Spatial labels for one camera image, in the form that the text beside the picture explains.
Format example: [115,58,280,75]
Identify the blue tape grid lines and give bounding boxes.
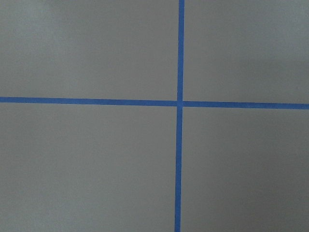
[0,0,309,232]

